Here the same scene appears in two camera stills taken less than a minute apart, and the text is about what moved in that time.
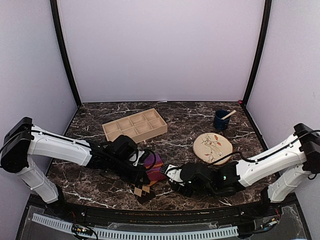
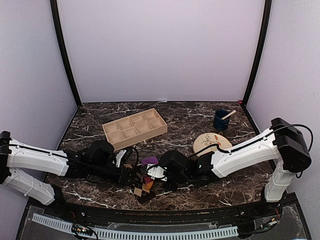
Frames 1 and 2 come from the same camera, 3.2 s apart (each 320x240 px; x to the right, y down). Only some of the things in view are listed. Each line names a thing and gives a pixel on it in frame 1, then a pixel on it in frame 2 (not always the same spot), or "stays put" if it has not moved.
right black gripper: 176,188 → 170,187
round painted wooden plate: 210,147 stays put
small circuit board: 81,229 stays put
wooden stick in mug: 224,117 stays put
